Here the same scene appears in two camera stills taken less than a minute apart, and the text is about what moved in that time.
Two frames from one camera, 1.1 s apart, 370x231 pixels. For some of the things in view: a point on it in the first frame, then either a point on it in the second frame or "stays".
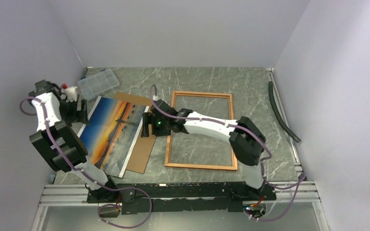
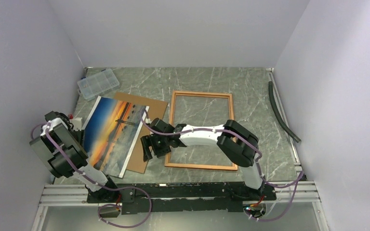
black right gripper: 149,118 to 147,141
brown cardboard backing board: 141,153 stays
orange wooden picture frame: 201,94 stays
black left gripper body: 68,110 to 79,135
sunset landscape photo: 110,132 stays
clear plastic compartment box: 97,83 stays
